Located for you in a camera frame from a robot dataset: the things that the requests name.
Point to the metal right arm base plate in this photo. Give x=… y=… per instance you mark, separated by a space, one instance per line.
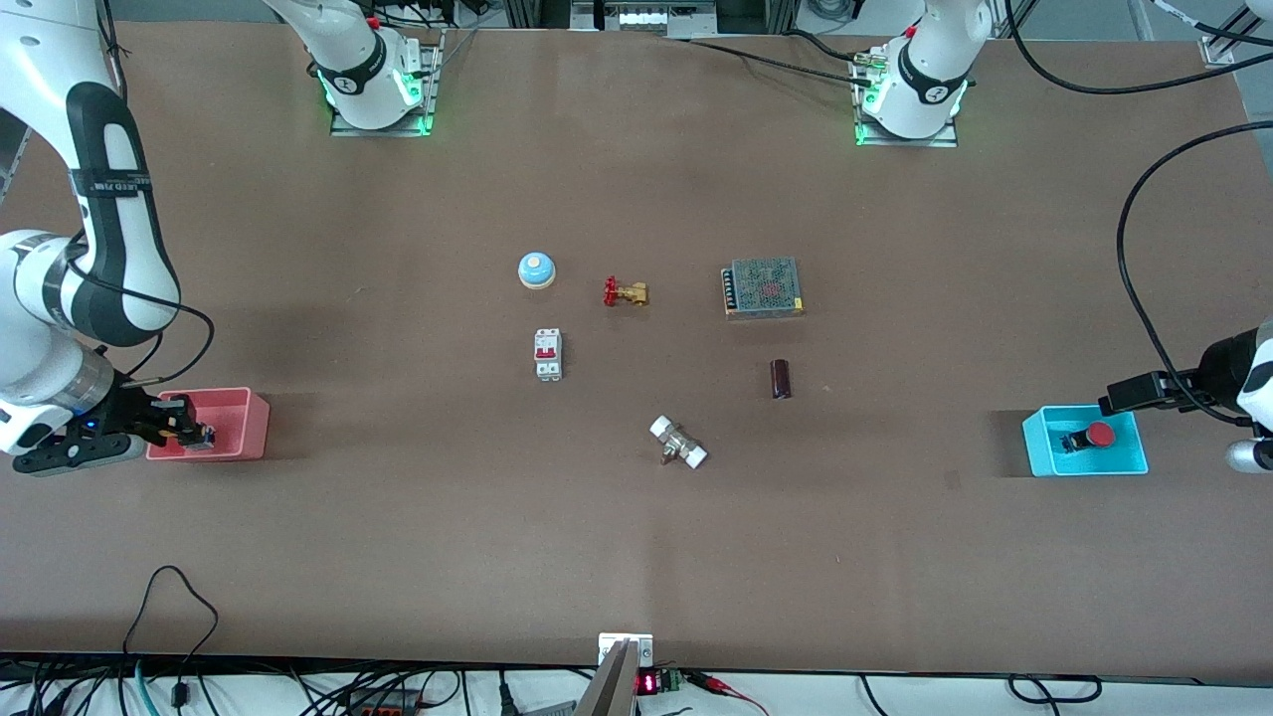
x=434 y=80

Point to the grey camera support bar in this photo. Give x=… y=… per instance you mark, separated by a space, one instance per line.
x=609 y=686

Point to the metal mesh power supply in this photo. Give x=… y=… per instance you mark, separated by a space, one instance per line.
x=764 y=286

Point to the cyan plastic box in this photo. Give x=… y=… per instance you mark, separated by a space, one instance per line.
x=1044 y=447

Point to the metal fitting white ends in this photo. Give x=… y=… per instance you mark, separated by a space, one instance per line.
x=678 y=444

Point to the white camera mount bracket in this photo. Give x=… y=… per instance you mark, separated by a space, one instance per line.
x=641 y=646

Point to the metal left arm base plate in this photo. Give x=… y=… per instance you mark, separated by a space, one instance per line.
x=950 y=139

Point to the red push button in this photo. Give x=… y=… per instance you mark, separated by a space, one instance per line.
x=1099 y=434

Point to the dark red cylindrical capacitor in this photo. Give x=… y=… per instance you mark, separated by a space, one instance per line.
x=781 y=379

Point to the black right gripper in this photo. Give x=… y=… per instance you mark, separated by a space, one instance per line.
x=130 y=410

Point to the red digit display module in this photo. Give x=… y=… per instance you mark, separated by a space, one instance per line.
x=651 y=682

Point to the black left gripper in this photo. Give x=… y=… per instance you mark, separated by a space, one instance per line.
x=1219 y=367

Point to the blue white call bell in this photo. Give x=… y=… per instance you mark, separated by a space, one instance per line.
x=536 y=269

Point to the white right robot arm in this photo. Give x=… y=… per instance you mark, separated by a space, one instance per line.
x=40 y=80

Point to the pink plastic box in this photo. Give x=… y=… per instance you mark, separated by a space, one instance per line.
x=234 y=418

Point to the white power strip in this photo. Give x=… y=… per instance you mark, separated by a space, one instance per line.
x=651 y=16

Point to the aluminium corner profile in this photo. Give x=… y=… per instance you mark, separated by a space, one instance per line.
x=1221 y=48

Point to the white circuit breaker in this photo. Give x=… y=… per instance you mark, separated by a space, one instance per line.
x=548 y=354

